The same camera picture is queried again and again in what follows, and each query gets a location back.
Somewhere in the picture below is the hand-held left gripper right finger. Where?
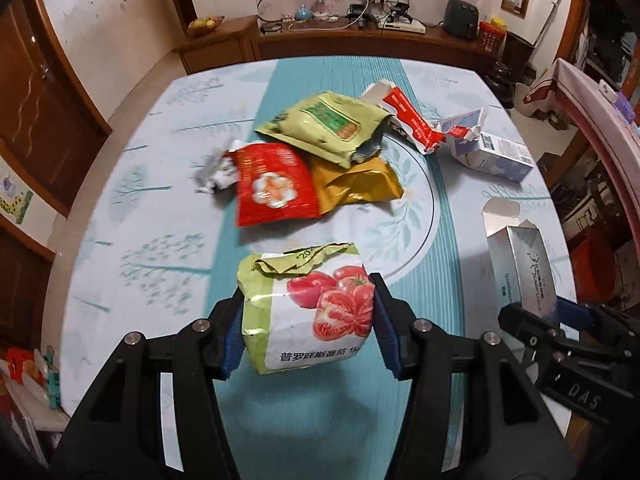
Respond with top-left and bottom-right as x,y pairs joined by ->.
369,272 -> 571,480

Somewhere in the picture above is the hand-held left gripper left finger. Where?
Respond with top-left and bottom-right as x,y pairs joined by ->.
50,295 -> 248,480

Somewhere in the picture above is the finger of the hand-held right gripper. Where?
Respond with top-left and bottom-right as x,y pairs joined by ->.
556,296 -> 640,356
497,302 -> 576,383

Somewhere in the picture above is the silver cardboard box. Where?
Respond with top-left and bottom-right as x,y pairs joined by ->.
481,196 -> 566,328

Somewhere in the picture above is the tomato-print seed bag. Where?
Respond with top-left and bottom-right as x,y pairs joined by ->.
236,242 -> 377,376

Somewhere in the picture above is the gold foil bag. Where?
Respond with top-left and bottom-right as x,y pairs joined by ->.
310,156 -> 405,216

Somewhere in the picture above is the green foil bag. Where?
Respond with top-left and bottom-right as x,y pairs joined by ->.
254,91 -> 392,167

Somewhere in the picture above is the red plastic bucket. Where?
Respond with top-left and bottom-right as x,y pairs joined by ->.
570,245 -> 623,301

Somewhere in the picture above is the light blue tree-print tablecloth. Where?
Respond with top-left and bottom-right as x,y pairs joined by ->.
57,57 -> 583,480

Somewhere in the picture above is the white and blue box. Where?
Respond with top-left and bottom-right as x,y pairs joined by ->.
446,130 -> 536,183

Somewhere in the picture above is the red flower-print bag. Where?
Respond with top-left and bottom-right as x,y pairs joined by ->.
227,142 -> 321,228

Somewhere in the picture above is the teal plastic toy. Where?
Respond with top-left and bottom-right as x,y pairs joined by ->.
42,347 -> 63,408

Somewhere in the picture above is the crumpled silver wrapper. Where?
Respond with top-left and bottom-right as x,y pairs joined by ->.
192,139 -> 241,195

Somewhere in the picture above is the pink cloth covered table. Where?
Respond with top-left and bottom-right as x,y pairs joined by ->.
517,57 -> 640,171

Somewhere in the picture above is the brown wooden door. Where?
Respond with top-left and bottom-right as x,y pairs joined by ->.
0,225 -> 56,351
0,0 -> 111,216

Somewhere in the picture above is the torn red and white carton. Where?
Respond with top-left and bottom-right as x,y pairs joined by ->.
361,80 -> 487,156

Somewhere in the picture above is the black ceramic urn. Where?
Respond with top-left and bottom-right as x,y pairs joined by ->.
485,62 -> 516,108

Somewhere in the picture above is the dark carved wooden stand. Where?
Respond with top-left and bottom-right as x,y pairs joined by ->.
502,30 -> 533,81

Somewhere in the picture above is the red plastic basket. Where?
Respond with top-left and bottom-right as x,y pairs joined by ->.
479,19 -> 507,53

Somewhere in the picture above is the glass display cabinet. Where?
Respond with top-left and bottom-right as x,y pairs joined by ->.
575,0 -> 640,111

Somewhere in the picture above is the wooden sideboard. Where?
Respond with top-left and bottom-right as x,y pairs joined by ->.
172,15 -> 506,76

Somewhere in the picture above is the dark green toaster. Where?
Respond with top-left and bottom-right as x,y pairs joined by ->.
445,0 -> 482,38

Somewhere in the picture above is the white set-top box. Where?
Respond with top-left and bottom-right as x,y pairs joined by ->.
377,17 -> 427,35

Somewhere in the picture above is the wooden fruit bowl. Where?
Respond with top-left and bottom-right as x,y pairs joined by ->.
187,17 -> 225,37

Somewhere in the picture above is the giraffe wall sticker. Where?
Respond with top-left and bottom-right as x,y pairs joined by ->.
0,175 -> 33,223

